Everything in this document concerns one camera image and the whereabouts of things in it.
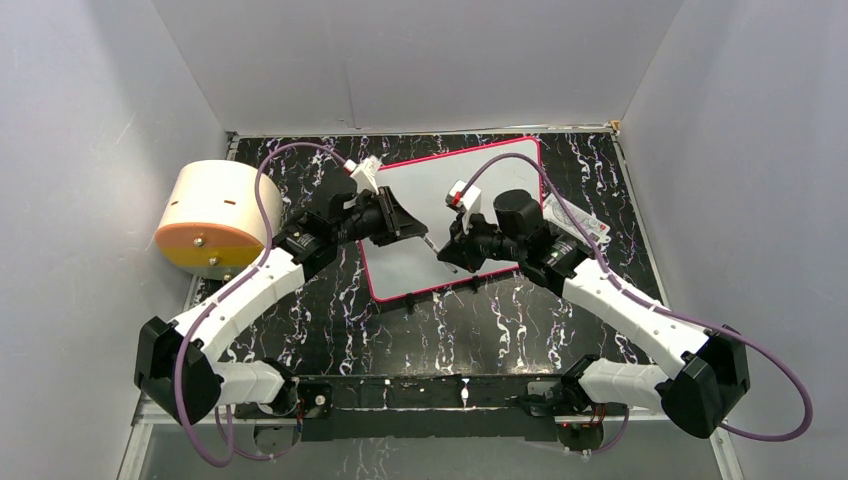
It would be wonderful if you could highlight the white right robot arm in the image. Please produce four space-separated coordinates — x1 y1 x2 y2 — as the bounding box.
437 181 750 438

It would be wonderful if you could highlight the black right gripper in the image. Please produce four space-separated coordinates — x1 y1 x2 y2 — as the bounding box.
438 208 525 274

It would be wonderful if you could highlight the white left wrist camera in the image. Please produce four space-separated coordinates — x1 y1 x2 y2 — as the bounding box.
343 155 383 193

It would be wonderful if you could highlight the beige cylindrical drum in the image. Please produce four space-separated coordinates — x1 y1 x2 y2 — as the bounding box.
154 159 283 281

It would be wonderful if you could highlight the white printed plastic package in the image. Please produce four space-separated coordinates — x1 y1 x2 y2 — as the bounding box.
542 193 611 250

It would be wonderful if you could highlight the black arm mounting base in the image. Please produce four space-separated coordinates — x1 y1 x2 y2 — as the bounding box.
236 374 610 450

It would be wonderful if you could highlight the pink framed whiteboard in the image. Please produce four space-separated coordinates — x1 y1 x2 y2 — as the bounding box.
360 137 541 302

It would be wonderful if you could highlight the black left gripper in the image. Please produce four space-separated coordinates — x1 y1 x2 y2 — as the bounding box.
334 188 428 248

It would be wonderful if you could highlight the green white marker pen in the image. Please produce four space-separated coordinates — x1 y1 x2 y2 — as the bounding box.
423 236 458 274

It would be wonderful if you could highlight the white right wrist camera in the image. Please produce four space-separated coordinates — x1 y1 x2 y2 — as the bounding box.
445 180 482 233

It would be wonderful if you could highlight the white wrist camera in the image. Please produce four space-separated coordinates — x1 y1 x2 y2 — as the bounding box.
343 155 383 193
445 180 482 233

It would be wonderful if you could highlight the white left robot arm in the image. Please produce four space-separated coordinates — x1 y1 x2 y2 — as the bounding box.
133 187 428 425

